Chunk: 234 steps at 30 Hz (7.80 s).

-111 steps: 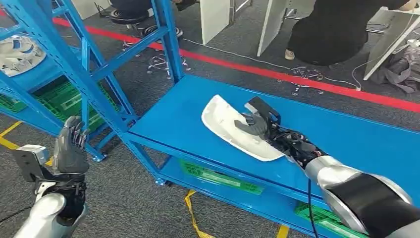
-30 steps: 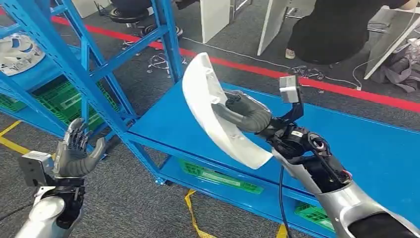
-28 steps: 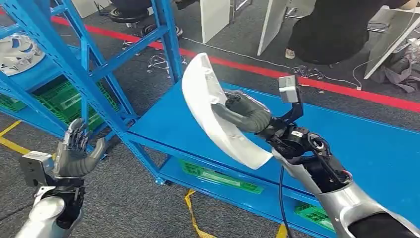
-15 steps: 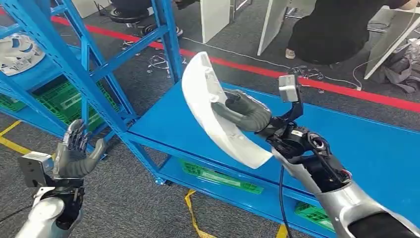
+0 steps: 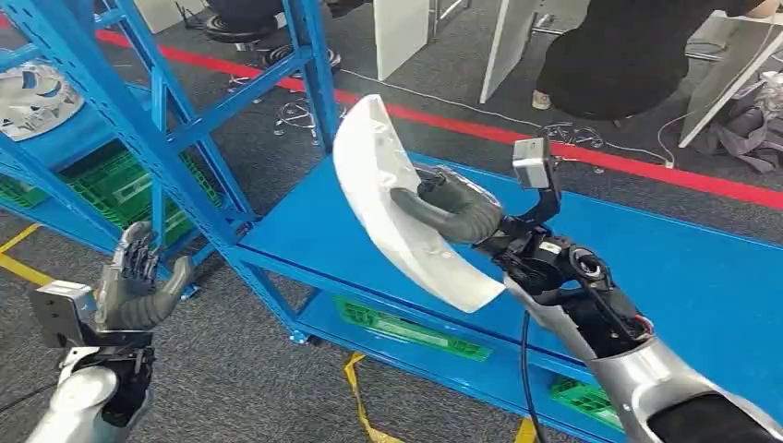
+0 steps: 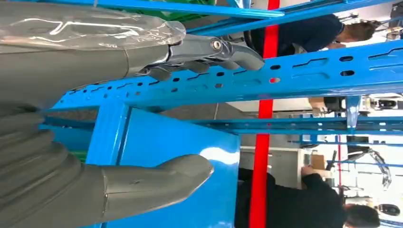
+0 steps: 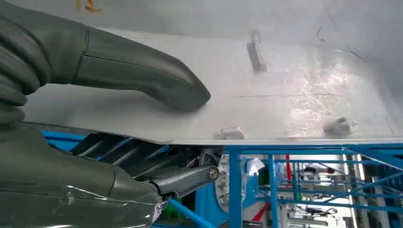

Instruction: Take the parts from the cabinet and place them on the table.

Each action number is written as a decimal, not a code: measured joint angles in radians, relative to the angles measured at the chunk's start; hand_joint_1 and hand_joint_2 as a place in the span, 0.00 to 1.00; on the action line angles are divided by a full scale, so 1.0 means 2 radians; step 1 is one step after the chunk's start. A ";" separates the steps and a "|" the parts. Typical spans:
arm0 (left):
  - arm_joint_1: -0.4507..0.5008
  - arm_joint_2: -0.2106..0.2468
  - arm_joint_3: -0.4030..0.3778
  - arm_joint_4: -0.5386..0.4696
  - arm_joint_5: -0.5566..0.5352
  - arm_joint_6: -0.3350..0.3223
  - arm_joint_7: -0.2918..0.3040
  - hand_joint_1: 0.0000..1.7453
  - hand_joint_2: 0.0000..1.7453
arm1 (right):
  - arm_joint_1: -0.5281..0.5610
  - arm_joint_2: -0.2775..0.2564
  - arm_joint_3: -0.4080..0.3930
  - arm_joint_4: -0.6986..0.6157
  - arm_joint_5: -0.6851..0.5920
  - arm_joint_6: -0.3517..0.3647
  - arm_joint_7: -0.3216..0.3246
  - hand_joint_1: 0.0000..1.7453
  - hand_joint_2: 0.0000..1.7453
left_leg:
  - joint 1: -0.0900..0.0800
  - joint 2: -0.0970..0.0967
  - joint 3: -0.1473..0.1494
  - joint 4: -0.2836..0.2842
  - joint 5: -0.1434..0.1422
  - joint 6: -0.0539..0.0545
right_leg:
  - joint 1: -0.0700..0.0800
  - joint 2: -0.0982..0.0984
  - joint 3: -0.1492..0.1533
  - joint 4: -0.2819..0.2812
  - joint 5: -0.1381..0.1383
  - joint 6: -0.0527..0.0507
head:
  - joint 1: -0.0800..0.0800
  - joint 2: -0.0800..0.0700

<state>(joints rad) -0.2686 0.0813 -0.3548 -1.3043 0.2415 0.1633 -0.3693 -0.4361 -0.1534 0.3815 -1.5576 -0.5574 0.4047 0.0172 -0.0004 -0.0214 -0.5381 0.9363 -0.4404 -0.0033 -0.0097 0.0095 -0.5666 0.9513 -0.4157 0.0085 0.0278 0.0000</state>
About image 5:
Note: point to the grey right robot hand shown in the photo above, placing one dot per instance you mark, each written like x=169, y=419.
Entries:
x=465, y=214

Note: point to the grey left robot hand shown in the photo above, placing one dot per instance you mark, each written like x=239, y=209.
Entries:
x=131, y=299

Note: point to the white curved plastic panel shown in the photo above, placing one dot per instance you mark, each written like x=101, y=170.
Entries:
x=379, y=183

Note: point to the green plastic crate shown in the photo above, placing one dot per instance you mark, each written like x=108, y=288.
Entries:
x=410, y=330
x=584, y=400
x=122, y=189
x=18, y=192

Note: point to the white desk panel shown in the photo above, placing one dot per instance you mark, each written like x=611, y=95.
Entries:
x=508, y=43
x=401, y=33

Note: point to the yellow floor tape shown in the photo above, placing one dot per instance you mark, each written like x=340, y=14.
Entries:
x=361, y=403

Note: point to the silver wheel hubcap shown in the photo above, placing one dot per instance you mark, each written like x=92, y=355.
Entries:
x=33, y=101

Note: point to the person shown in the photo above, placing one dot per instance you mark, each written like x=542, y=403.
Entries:
x=624, y=55

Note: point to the tall blue steel shelving rack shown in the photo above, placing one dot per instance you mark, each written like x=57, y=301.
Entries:
x=73, y=55

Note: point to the black chair base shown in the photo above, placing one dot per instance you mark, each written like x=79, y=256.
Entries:
x=241, y=27

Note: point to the grey cloth heap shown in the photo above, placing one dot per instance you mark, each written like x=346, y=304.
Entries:
x=746, y=128

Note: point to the white table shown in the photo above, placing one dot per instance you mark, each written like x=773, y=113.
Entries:
x=728, y=67

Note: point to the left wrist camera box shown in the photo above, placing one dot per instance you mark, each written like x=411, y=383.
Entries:
x=58, y=312

